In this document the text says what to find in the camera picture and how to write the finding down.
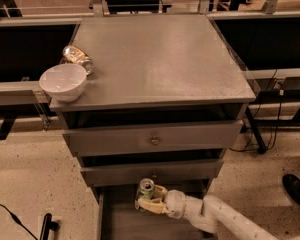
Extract black cables under table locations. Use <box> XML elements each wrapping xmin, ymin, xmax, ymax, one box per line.
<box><xmin>228</xmin><ymin>68</ymin><xmax>286</xmax><ymax>153</ymax></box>

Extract black floor cable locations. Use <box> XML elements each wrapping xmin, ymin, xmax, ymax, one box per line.
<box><xmin>0</xmin><ymin>194</ymin><xmax>39</xmax><ymax>240</ymax></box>

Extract bottom grey drawer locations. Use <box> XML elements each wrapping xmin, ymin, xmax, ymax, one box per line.
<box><xmin>97</xmin><ymin>184</ymin><xmax>218</xmax><ymax>240</ymax></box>

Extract top grey drawer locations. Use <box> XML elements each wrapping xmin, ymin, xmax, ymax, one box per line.
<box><xmin>63</xmin><ymin>120</ymin><xmax>243</xmax><ymax>157</ymax></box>

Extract grey drawer cabinet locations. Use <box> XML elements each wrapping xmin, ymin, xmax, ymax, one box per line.
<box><xmin>48</xmin><ymin>13</ymin><xmax>257</xmax><ymax>240</ymax></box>

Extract black handle object on floor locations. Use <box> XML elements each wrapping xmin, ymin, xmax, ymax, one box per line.
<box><xmin>39</xmin><ymin>213</ymin><xmax>59</xmax><ymax>240</ymax></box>

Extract black shoe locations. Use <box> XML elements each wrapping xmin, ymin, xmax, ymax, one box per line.
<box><xmin>282</xmin><ymin>174</ymin><xmax>300</xmax><ymax>206</ymax></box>

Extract gold brown soda can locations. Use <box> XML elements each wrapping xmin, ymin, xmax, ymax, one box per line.
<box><xmin>62</xmin><ymin>45</ymin><xmax>94</xmax><ymax>75</ymax></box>

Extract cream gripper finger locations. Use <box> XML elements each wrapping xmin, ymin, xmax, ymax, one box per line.
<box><xmin>135</xmin><ymin>198</ymin><xmax>166</xmax><ymax>214</ymax></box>
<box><xmin>153</xmin><ymin>185</ymin><xmax>168</xmax><ymax>199</ymax></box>

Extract white bowl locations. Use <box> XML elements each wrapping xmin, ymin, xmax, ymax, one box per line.
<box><xmin>39</xmin><ymin>63</ymin><xmax>87</xmax><ymax>102</ymax></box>

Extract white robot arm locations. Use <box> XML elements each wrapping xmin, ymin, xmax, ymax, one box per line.
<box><xmin>135</xmin><ymin>181</ymin><xmax>279</xmax><ymax>240</ymax></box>

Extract middle grey drawer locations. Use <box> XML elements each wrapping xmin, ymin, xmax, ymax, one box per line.
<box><xmin>81</xmin><ymin>159</ymin><xmax>223</xmax><ymax>187</ymax></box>

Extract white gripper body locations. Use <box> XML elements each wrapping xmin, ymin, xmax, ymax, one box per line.
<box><xmin>164</xmin><ymin>190</ymin><xmax>186</xmax><ymax>219</ymax></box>

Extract grey drawer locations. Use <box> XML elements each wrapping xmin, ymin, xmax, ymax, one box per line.
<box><xmin>97</xmin><ymin>184</ymin><xmax>218</xmax><ymax>240</ymax></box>
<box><xmin>63</xmin><ymin>120</ymin><xmax>243</xmax><ymax>157</ymax></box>
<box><xmin>81</xmin><ymin>159</ymin><xmax>223</xmax><ymax>187</ymax></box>

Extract green soda can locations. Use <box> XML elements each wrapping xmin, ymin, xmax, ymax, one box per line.
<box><xmin>135</xmin><ymin>178</ymin><xmax>155</xmax><ymax>210</ymax></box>

